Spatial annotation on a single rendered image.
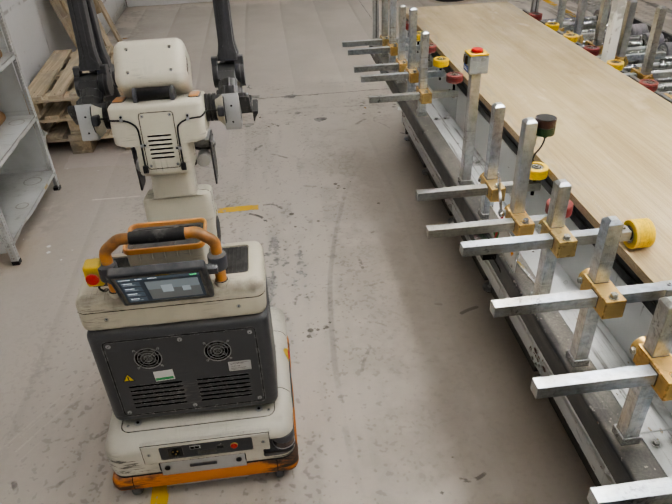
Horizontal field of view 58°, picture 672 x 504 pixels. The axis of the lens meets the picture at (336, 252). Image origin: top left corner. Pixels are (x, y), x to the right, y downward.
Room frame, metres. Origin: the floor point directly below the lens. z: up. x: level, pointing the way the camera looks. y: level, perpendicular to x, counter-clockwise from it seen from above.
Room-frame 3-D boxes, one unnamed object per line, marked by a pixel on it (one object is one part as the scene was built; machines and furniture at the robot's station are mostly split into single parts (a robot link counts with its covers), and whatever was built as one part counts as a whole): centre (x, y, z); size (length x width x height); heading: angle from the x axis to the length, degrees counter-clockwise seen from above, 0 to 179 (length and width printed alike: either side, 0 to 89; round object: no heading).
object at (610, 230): (1.15, -0.62, 0.90); 0.04 x 0.04 x 0.48; 5
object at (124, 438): (1.63, 0.50, 0.16); 0.67 x 0.64 x 0.25; 5
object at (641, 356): (0.88, -0.65, 0.95); 0.14 x 0.06 x 0.05; 5
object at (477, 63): (2.16, -0.53, 1.18); 0.07 x 0.07 x 0.08; 5
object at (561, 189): (1.40, -0.60, 0.86); 0.04 x 0.04 x 0.48; 5
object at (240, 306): (1.54, 0.50, 0.59); 0.55 x 0.34 x 0.83; 95
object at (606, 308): (1.13, -0.62, 0.95); 0.14 x 0.06 x 0.05; 5
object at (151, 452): (1.31, 0.45, 0.23); 0.41 x 0.02 x 0.08; 95
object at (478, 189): (1.86, -0.50, 0.83); 0.43 x 0.03 x 0.04; 95
